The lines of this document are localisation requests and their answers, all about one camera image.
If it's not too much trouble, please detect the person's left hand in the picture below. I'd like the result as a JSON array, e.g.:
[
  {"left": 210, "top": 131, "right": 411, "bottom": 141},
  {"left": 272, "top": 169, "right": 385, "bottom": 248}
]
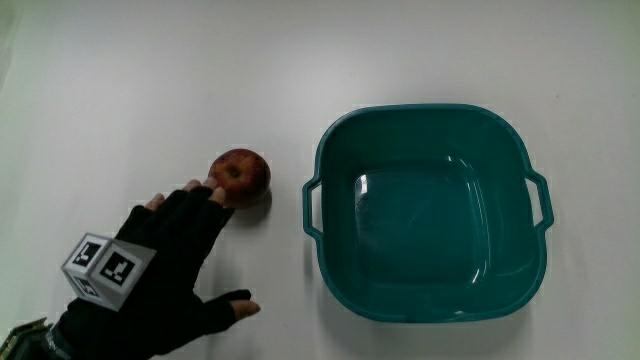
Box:
[{"left": 55, "top": 177, "right": 262, "bottom": 360}]

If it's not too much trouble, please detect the red apple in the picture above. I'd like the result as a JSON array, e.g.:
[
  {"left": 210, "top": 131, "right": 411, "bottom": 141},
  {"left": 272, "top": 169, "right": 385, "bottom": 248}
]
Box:
[{"left": 207, "top": 148, "right": 273, "bottom": 210}]

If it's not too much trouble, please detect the white desk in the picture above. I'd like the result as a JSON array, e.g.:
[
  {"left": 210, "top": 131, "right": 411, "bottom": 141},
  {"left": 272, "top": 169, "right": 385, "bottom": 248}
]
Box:
[{"left": 0, "top": 0, "right": 640, "bottom": 360}]

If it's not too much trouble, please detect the green wrist electronics board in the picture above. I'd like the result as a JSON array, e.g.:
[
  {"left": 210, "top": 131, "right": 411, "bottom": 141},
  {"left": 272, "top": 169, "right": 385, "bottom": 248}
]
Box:
[{"left": 0, "top": 317, "right": 54, "bottom": 360}]

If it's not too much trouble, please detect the teal plastic basin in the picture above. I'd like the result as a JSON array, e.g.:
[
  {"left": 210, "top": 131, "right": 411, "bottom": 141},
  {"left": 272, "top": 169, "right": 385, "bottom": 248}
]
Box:
[{"left": 301, "top": 103, "right": 555, "bottom": 324}]

